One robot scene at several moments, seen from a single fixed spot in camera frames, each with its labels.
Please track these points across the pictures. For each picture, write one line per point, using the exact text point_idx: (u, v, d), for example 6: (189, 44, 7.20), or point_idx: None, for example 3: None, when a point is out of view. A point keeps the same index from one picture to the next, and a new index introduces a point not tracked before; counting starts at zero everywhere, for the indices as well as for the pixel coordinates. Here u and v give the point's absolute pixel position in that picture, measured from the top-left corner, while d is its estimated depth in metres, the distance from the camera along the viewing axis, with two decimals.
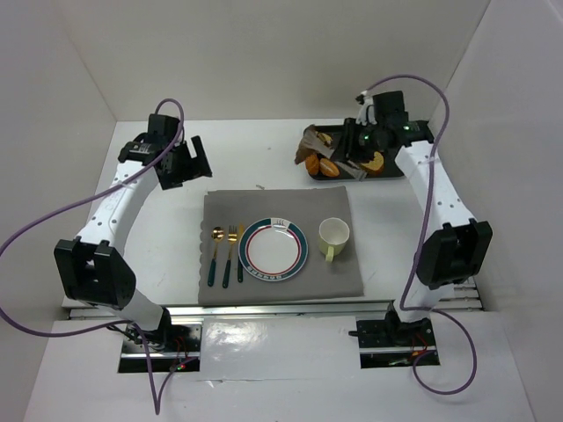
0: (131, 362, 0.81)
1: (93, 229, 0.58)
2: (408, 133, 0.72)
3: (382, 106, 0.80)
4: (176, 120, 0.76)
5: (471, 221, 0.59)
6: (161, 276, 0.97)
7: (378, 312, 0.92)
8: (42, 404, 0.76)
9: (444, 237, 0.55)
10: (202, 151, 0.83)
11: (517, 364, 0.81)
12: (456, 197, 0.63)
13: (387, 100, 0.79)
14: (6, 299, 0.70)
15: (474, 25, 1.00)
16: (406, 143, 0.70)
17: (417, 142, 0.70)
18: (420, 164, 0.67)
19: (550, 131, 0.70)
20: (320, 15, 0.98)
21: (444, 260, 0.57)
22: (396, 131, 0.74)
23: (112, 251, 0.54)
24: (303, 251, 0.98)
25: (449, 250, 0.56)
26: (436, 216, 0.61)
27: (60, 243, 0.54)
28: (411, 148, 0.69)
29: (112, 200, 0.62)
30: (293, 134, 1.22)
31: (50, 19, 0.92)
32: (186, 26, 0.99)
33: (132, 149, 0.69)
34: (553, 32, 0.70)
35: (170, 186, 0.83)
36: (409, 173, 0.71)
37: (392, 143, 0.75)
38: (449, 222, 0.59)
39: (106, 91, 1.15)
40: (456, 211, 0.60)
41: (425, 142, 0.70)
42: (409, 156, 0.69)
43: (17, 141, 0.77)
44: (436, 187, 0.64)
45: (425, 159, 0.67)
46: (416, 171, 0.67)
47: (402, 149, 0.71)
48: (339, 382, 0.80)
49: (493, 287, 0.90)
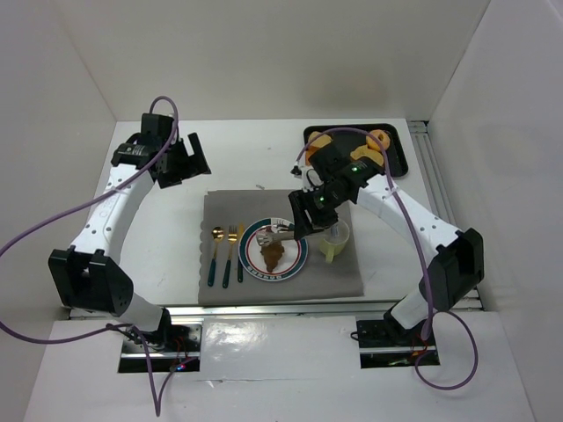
0: (131, 362, 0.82)
1: (88, 236, 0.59)
2: (358, 173, 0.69)
3: (324, 162, 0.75)
4: (171, 120, 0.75)
5: (459, 232, 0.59)
6: (161, 276, 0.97)
7: (378, 312, 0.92)
8: (43, 404, 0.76)
9: (446, 263, 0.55)
10: (200, 150, 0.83)
11: (517, 364, 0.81)
12: (433, 216, 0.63)
13: (325, 155, 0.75)
14: (6, 298, 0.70)
15: (473, 25, 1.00)
16: (361, 183, 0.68)
17: (372, 179, 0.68)
18: (386, 200, 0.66)
19: (550, 132, 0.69)
20: (321, 14, 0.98)
21: (453, 283, 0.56)
22: (346, 176, 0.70)
23: (106, 260, 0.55)
24: (303, 252, 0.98)
25: (454, 272, 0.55)
26: (426, 242, 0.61)
27: (54, 254, 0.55)
28: (368, 186, 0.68)
29: (106, 207, 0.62)
30: (293, 134, 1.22)
31: (50, 19, 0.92)
32: (185, 26, 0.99)
33: (125, 151, 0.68)
34: (553, 32, 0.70)
35: (167, 185, 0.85)
36: (376, 210, 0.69)
37: (348, 190, 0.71)
38: (442, 245, 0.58)
39: (106, 92, 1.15)
40: (442, 230, 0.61)
41: (378, 176, 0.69)
42: (370, 196, 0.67)
43: (18, 141, 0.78)
44: (413, 214, 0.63)
45: (386, 191, 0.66)
46: (384, 207, 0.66)
47: (360, 192, 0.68)
48: (338, 382, 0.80)
49: (493, 287, 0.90)
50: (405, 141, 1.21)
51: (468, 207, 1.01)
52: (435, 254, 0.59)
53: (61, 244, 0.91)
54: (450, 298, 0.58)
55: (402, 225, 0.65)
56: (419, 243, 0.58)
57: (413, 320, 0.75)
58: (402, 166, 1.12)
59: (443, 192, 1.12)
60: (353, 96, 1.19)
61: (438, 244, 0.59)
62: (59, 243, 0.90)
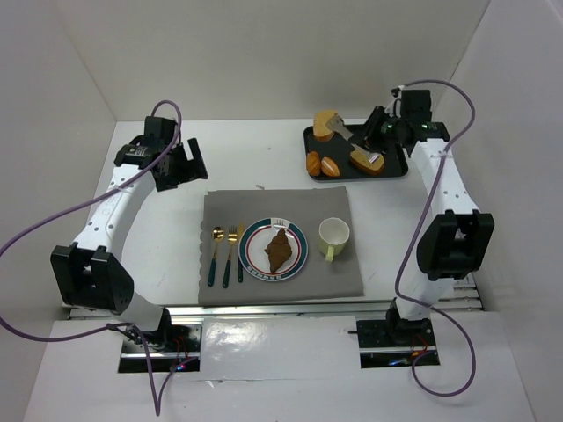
0: (131, 363, 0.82)
1: (90, 234, 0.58)
2: (425, 130, 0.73)
3: (408, 102, 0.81)
4: (172, 122, 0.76)
5: (475, 212, 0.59)
6: (161, 276, 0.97)
7: (378, 312, 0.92)
8: (42, 405, 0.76)
9: (444, 221, 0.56)
10: (198, 153, 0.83)
11: (516, 364, 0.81)
12: (464, 187, 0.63)
13: (413, 98, 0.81)
14: (6, 299, 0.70)
15: (473, 25, 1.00)
16: (422, 138, 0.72)
17: (432, 139, 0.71)
18: (433, 158, 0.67)
19: (550, 133, 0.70)
20: (321, 15, 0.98)
21: (443, 246, 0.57)
22: (413, 123, 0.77)
23: (109, 257, 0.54)
24: (303, 251, 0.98)
25: (448, 235, 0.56)
26: (442, 204, 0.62)
27: (57, 250, 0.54)
28: (427, 142, 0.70)
29: (108, 205, 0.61)
30: (293, 135, 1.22)
31: (50, 19, 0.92)
32: (185, 27, 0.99)
33: (128, 151, 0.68)
34: (553, 35, 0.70)
35: (165, 189, 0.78)
36: (421, 168, 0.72)
37: (409, 139, 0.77)
38: (451, 210, 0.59)
39: (106, 91, 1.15)
40: (460, 201, 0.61)
41: (440, 140, 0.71)
42: (422, 151, 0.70)
43: (18, 142, 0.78)
44: (445, 178, 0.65)
45: (437, 153, 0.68)
46: (428, 164, 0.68)
47: (417, 144, 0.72)
48: (337, 384, 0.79)
49: (493, 287, 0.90)
50: None
51: None
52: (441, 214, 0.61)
53: (62, 243, 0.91)
54: (435, 262, 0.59)
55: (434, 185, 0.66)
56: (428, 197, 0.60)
57: (411, 311, 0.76)
58: (402, 167, 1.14)
59: None
60: (354, 97, 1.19)
61: (449, 208, 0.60)
62: (60, 242, 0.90)
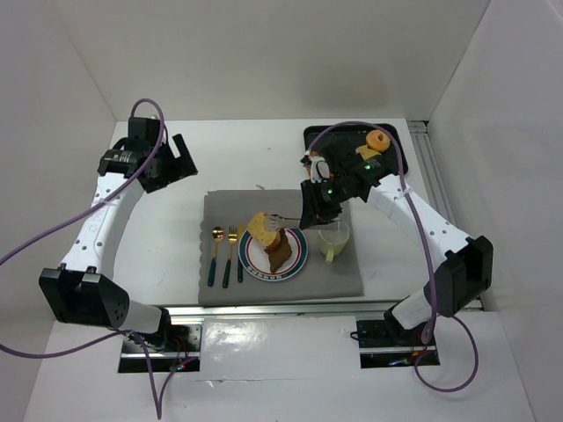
0: (131, 363, 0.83)
1: (78, 253, 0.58)
2: (371, 170, 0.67)
3: (336, 157, 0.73)
4: (156, 122, 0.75)
5: (470, 241, 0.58)
6: (161, 277, 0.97)
7: (378, 312, 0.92)
8: (42, 404, 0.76)
9: (453, 268, 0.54)
10: (185, 150, 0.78)
11: (516, 364, 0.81)
12: (444, 219, 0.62)
13: (337, 151, 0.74)
14: (7, 299, 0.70)
15: (474, 25, 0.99)
16: (373, 181, 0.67)
17: (384, 178, 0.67)
18: (398, 200, 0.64)
19: (551, 134, 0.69)
20: (322, 15, 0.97)
21: (459, 290, 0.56)
22: (356, 172, 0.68)
23: (100, 278, 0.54)
24: (303, 251, 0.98)
25: (461, 278, 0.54)
26: (435, 246, 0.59)
27: (45, 272, 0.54)
28: (381, 185, 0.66)
29: (95, 221, 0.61)
30: (293, 134, 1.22)
31: (50, 20, 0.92)
32: (185, 27, 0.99)
33: (112, 159, 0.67)
34: (554, 34, 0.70)
35: (154, 190, 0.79)
36: (387, 210, 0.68)
37: (360, 186, 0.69)
38: (450, 251, 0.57)
39: (106, 91, 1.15)
40: (451, 236, 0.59)
41: (391, 175, 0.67)
42: (381, 195, 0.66)
43: (18, 143, 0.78)
44: (424, 217, 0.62)
45: (398, 192, 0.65)
46: (396, 207, 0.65)
47: (371, 191, 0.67)
48: (337, 385, 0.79)
49: (493, 287, 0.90)
50: (405, 141, 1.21)
51: (468, 207, 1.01)
52: (442, 259, 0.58)
53: (61, 244, 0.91)
54: (456, 303, 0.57)
55: (413, 227, 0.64)
56: (427, 248, 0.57)
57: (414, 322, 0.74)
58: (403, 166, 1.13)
59: (444, 192, 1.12)
60: (354, 96, 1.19)
61: (448, 250, 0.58)
62: (60, 243, 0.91)
